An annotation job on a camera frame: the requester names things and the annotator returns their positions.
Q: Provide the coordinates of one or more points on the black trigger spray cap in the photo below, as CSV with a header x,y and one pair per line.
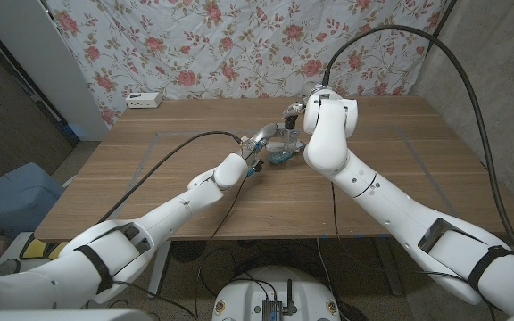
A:
x,y
290,121

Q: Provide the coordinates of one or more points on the clear plastic bottle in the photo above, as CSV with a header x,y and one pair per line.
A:
x,y
292,138

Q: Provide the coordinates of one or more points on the yellow black floor pad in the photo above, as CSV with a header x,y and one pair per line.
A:
x,y
56,249
34,249

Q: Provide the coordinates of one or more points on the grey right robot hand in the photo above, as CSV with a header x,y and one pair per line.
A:
x,y
309,89

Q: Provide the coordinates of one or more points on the blue storage bin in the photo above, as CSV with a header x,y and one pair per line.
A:
x,y
11,196

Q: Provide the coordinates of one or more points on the teal toy phone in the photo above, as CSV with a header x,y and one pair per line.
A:
x,y
280,157

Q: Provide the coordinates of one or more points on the white table leg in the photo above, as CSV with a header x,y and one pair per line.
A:
x,y
159,272

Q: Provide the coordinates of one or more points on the white power strip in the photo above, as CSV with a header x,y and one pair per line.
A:
x,y
143,100

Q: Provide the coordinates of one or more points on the grey table leg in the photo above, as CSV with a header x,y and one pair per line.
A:
x,y
388,272

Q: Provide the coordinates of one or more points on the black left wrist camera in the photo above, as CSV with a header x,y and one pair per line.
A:
x,y
256,167

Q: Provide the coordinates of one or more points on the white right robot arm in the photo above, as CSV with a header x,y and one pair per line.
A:
x,y
373,200

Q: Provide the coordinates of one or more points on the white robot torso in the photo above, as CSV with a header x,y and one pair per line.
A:
x,y
248,294

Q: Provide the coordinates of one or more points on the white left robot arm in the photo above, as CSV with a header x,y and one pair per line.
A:
x,y
150,223

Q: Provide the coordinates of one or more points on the black round floor fan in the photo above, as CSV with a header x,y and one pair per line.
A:
x,y
188,250

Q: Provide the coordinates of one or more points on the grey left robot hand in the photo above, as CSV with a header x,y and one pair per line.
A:
x,y
267,132

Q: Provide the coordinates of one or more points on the white partition board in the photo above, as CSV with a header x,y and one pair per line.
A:
x,y
38,53

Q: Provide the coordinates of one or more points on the floral backdrop cloth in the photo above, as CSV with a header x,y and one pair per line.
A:
x,y
239,44

